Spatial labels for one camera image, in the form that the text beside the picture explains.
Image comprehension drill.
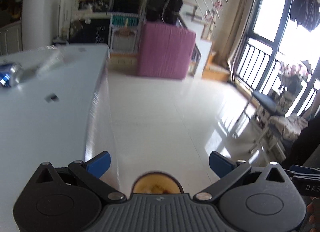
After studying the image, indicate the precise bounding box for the black balcony railing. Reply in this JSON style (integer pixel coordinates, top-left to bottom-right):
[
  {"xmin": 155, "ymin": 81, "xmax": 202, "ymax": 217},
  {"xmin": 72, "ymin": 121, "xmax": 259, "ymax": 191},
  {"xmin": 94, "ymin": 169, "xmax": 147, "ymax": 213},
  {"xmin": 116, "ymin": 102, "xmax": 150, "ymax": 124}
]
[{"xmin": 236, "ymin": 39, "xmax": 319, "ymax": 116}]

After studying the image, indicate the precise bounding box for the white toy oven cabinet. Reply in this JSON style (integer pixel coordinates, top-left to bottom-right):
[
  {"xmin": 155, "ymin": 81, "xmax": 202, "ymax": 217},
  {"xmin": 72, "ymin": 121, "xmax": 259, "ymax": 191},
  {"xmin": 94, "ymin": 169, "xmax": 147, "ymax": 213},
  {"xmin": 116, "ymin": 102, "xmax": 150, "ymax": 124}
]
[{"xmin": 108, "ymin": 13, "xmax": 141, "ymax": 54}]

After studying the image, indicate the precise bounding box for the crushed blue soda can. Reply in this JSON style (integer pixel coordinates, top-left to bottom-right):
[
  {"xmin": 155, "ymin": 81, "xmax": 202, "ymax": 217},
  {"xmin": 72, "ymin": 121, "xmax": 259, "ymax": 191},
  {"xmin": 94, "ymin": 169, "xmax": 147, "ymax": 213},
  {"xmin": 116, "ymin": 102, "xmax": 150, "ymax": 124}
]
[{"xmin": 0, "ymin": 63, "xmax": 23, "ymax": 87}]

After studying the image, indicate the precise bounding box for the round wooden trash bin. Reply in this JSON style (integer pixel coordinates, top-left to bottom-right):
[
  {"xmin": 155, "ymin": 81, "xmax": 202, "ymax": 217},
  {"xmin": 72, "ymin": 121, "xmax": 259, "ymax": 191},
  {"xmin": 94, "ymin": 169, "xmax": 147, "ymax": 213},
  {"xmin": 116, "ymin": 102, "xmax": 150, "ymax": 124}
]
[{"xmin": 131, "ymin": 171, "xmax": 184, "ymax": 195}]

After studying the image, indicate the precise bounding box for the black hanging jacket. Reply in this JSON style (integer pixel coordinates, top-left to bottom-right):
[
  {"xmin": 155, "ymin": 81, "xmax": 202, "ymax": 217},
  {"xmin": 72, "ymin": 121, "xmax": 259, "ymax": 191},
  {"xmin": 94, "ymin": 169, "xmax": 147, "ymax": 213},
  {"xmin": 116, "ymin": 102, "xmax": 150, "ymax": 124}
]
[{"xmin": 146, "ymin": 0, "xmax": 183, "ymax": 25}]

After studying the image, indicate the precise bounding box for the blue cushioned chair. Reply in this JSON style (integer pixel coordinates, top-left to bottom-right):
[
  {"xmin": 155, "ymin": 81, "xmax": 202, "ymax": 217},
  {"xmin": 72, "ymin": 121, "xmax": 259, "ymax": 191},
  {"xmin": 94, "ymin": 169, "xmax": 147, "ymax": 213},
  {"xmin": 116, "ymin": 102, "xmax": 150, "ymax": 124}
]
[{"xmin": 248, "ymin": 90, "xmax": 285, "ymax": 154}]

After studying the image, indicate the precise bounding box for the white metal drying rack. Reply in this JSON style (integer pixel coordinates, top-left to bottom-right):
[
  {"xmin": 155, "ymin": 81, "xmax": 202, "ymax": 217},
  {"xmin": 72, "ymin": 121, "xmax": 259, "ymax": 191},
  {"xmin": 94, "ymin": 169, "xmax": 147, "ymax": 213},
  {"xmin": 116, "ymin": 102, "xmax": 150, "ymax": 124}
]
[{"xmin": 248, "ymin": 113, "xmax": 309, "ymax": 160}]

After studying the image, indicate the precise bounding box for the white shelf rack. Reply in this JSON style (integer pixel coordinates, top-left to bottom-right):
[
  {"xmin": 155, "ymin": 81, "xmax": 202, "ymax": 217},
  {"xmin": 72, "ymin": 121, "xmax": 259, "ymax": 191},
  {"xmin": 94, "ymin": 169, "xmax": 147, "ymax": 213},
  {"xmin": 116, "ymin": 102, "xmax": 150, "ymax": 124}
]
[{"xmin": 72, "ymin": 0, "xmax": 96, "ymax": 12}]

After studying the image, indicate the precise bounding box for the purple folded mattress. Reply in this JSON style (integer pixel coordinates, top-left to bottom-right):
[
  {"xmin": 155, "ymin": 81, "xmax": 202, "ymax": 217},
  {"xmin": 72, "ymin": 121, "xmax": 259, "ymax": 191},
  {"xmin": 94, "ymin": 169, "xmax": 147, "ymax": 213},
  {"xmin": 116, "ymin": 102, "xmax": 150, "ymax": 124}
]
[{"xmin": 137, "ymin": 22, "xmax": 196, "ymax": 80}]

